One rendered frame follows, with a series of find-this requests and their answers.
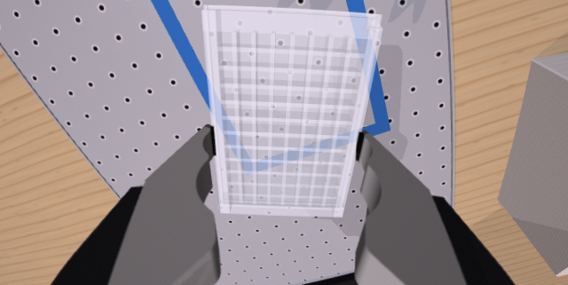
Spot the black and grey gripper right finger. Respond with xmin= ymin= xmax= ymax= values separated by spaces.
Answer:
xmin=354 ymin=131 xmax=516 ymax=285

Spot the blue tape outline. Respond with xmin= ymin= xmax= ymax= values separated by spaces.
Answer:
xmin=151 ymin=0 xmax=391 ymax=136

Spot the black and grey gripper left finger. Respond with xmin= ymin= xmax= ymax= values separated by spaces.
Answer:
xmin=51 ymin=124 xmax=221 ymax=285

